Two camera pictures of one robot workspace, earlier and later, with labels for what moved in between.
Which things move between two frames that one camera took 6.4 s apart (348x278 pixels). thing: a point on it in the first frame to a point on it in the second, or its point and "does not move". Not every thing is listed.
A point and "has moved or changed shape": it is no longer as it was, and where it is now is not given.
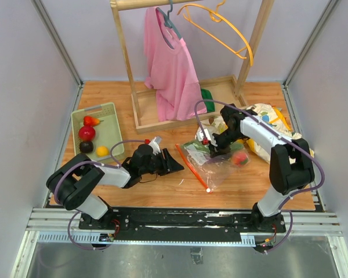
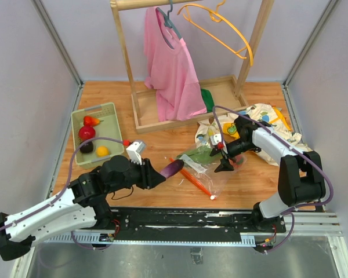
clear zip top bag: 212,171 has moved or changed shape
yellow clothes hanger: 216,16 does not move
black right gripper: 217,149 to 225,164
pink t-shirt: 171,72 does not move
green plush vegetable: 200,145 to 202,155
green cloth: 207,95 does not move
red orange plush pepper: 91,121 does not move
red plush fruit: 87,133 does not move
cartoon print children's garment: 268,116 does not move
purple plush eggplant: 220,158 has moved or changed shape
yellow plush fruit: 102,151 does not move
